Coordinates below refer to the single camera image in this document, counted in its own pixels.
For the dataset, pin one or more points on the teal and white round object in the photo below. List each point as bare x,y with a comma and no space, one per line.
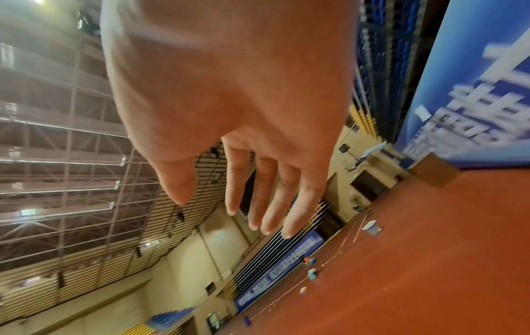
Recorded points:
312,274

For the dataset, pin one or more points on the rows of blue spectator seats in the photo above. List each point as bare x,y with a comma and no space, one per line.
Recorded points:
169,319
389,49

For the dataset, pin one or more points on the black ceiling speaker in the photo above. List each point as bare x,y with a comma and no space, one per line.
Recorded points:
179,217

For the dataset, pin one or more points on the blue printed barrier board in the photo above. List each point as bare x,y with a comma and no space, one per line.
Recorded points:
281,271
476,65

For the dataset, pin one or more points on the person's right hand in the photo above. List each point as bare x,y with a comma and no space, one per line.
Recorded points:
232,65

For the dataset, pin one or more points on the black wall display screen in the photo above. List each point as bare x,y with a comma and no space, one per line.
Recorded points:
247,196

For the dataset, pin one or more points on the white basketball hoop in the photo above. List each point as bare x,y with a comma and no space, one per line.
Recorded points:
372,150

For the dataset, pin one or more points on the white cup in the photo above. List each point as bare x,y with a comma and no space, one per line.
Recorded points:
372,228

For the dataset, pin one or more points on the retracted striped bleachers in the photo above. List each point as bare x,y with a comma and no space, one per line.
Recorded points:
269,250

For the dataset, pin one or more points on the small blue object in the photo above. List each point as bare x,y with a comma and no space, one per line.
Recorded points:
247,320

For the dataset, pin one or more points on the small orange object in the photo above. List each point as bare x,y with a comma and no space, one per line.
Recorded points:
308,260

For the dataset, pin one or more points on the rows of yellow spectator seats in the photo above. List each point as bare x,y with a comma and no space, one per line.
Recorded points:
364,122
138,328

